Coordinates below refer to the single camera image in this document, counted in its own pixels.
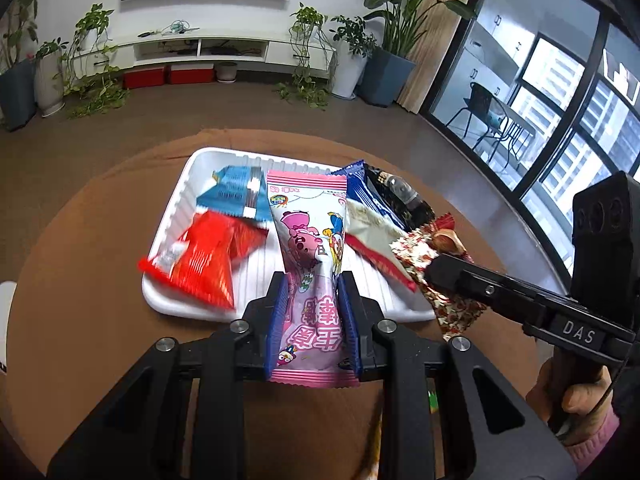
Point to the white long snack packet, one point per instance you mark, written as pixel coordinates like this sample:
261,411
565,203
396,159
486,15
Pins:
372,232

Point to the white balcony cabinets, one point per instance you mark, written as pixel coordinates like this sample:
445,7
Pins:
495,55

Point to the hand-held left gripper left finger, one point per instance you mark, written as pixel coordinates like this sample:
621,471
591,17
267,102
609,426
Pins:
280,320

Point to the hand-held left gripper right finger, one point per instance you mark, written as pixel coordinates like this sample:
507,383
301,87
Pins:
350,320

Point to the person's right forearm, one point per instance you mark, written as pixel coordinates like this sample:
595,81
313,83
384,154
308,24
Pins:
595,440

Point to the beige curtain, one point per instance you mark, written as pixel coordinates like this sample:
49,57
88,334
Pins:
440,50

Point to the dark blue snack packet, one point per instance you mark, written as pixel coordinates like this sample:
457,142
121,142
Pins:
365,192

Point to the white plastic tray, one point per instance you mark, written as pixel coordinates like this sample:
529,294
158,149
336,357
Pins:
260,270

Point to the bushy plant in white pot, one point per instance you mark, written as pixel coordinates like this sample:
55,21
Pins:
347,72

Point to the person's right hand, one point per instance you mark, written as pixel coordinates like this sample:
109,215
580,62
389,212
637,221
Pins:
575,395

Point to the trailing ivy plant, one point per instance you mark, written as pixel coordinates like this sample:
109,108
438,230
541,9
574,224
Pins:
92,22

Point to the small plant in white pot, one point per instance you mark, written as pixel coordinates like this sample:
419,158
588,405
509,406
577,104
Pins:
49,85

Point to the pink cartoon snack packet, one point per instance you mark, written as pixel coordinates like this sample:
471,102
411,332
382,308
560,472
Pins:
312,240

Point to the black framed glass door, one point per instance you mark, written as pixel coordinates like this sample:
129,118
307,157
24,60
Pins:
590,110

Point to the black silver snack packet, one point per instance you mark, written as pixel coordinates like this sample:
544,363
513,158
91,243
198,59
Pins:
400,200

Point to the red floral snack packet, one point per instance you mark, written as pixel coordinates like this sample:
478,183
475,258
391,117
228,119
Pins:
415,250

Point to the balcony side table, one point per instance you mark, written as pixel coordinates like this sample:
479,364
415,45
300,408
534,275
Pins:
517,127

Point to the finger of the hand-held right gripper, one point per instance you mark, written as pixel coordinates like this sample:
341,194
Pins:
480,285

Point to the white television cabinet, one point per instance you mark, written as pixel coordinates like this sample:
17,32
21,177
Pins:
150,45

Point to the black balcony chair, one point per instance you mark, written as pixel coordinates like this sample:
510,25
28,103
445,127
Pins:
480,105

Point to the large red snack packet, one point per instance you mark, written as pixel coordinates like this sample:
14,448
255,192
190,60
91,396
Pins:
205,260

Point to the large-leaf plant in blue pot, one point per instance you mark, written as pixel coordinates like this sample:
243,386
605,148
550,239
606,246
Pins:
385,77

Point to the small grey pot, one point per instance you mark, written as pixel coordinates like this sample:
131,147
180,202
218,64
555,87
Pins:
226,71

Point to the tall plant in grey-blue pot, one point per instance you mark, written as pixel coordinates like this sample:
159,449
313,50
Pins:
15,90

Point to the trailing vine plant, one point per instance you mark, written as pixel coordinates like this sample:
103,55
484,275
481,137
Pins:
305,20

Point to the light blue snack packet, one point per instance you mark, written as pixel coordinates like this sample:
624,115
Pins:
235,192

